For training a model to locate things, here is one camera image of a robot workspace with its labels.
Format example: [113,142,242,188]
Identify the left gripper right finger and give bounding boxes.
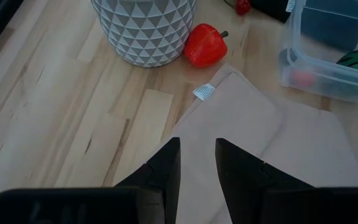
[215,138,315,224]

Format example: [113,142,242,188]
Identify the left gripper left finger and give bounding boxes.
[114,136,181,224]

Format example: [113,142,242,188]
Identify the small pink toy fruit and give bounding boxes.
[291,70,316,89]

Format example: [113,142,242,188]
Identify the red toy bell pepper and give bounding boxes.
[183,23,229,68]

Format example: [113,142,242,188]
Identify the small red toy fruit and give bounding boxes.
[234,0,252,16]

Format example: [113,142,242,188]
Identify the clear plastic tupperware container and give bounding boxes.
[278,0,358,104]

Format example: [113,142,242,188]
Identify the beige folded cloth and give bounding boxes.
[112,63,358,224]

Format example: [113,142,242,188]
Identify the green plant in patterned pot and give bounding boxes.
[91,0,197,68]

